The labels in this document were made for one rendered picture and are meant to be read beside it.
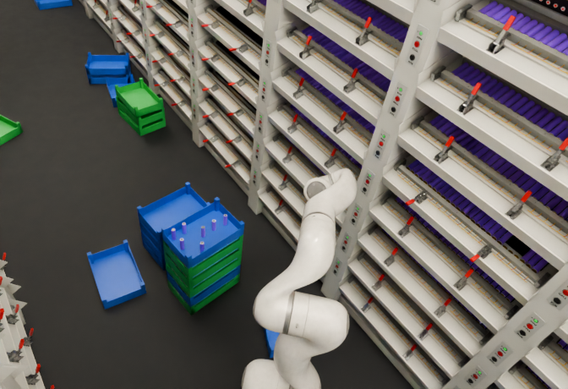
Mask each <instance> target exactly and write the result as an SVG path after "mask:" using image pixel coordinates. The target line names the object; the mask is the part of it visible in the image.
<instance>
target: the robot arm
mask: <svg viewBox="0 0 568 389"><path fill-rule="evenodd" d="M303 193H304V197H305V199H306V200H307V201H308V202H307V203H306V205H305V207H304V209H303V218H302V222H301V227H300V233H299V238H298V246H297V250H296V254H295V256H294V258H293V261H292V263H291V265H290V266H289V267H288V268H287V269H286V270H285V271H284V272H283V273H281V274H280V275H279V276H278V277H276V278H275V279H273V280H272V281H271V282H269V283H268V284H267V285H266V286H265V287H263V288H262V289H261V291H260V292H259V294H258V295H257V296H256V299H255V301H254V307H253V315H254V318H255V320H256V321H257V323H258V324H259V325H260V326H262V327H264V328H265V329H267V330H270V331H275V332H279V333H280V334H279V336H278V338H277V339H276V344H275V348H274V361H273V360H268V359H256V360H253V361H252V362H250V363H249V364H248V365H247V366H246V367H245V370H244V372H243V377H242V384H241V387H242V389H321V383H320V377H319V375H318V372H317V370H316V369H315V367H314V366H313V365H312V363H311V362H310V360H311V357H314V356H316V355H319V354H323V353H327V352H330V351H331V350H333V349H335V348H337V347H338V346H340V345H341V344H342V342H343V341H344V340H345V338H346V336H347V334H348V330H349V314H348V313H347V310H346V308H345V307H344V306H343V305H342V304H341V303H339V302H337V301H335V300H333V299H328V298H324V297H320V296H315V295H312V294H307V293H300V292H295V291H293V290H296V289H298V288H301V287H304V286H307V285H309V284H310V283H313V282H315V281H317V280H318V279H320V278H321V277H322V276H323V275H324V274H325V273H326V272H327V271H328V270H329V268H330V265H331V263H332V261H333V258H334V253H335V245H336V223H335V217H336V216H338V215H339V214H341V213H342V212H343V211H344V210H346V208H348V206H350V205H351V203H352V202H353V201H354V199H355V197H356V193H357V181H356V179H355V176H354V174H353V172H352V171H351V170H350V169H347V168H343V169H340V170H338V171H335V172H333V173H330V174H327V175H325V176H323V177H319V178H312V179H310V180H309V181H308V182H307V183H306V184H305V186H304V189H303Z"/></svg>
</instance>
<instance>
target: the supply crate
mask: <svg viewBox="0 0 568 389"><path fill-rule="evenodd" d="M224 214H227V225H226V226H224V225H223V215H224ZM213 219H215V220H216V230H215V231H212V220H213ZM183 222H186V228H187V233H186V234H183V228H182V223H183ZM202 226H205V237H204V238H202V237H201V227H202ZM172 228H175V229H176V240H172ZM243 231H244V222H243V221H241V222H239V221H238V220H237V219H236V218H235V217H234V216H233V215H232V214H231V213H230V212H229V211H228V210H227V209H226V208H225V207H224V206H223V205H222V204H221V203H220V199H219V198H218V197H216V198H215V199H214V202H213V203H211V204H209V205H208V206H206V207H204V208H202V209H201V210H199V211H196V212H195V213H194V214H192V215H190V216H187V217H185V218H184V219H183V220H181V221H179V222H177V223H175V224H173V225H171V226H170V227H166V226H164V227H162V228H161V234H162V239H163V240H164V241H165V242H166V244H167V245H168V246H169V247H170V248H171V249H172V251H173V252H174V253H175V254H176V255H177V257H178V258H179V259H180V260H181V261H182V262H183V263H184V265H186V267H187V268H188V269H189V268H190V267H192V266H194V265H196V264H197V263H199V262H200V261H202V260H203V259H205V258H206V257H208V256H210V255H212V254H213V253H215V252H216V251H217V250H219V249H221V248H222V247H224V246H226V245H227V244H229V243H231V242H232V241H233V240H235V239H236V238H239V237H240V236H242V235H243ZM180 238H184V249H183V250H181V249H180ZM202 241H203V242H204V243H205V250H204V251H202V252H201V253H200V242H202Z"/></svg>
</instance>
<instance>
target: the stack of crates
mask: <svg viewBox="0 0 568 389"><path fill-rule="evenodd" d="M209 204H210V202H207V203H206V202H205V201H204V200H203V199H202V198H201V197H200V196H199V195H198V194H197V193H196V192H195V191H194V190H193V189H192V188H191V187H190V183H189V182H187V183H185V187H183V188H181V189H179V190H177V191H175V192H173V193H171V194H169V195H167V196H165V197H163V198H161V199H159V200H157V201H155V202H153V203H151V204H149V205H147V206H145V207H143V208H142V207H141V206H138V207H137V212H138V217H139V225H140V231H141V236H142V240H143V245H144V247H145V249H146V250H147V251H148V252H149V254H150V255H151V256H152V257H153V259H154V260H155V261H156V263H157V264H158V265H159V266H160V267H161V269H162V270H163V271H165V270H166V262H165V255H164V248H163V241H162V234H161V228H162V227H164V226H166V227H170V226H171V225H173V224H175V223H177V222H179V221H181V220H183V219H184V218H185V217H187V216H190V215H192V214H194V213H195V212H196V211H199V210H201V209H202V208H204V207H206V206H208V205H209Z"/></svg>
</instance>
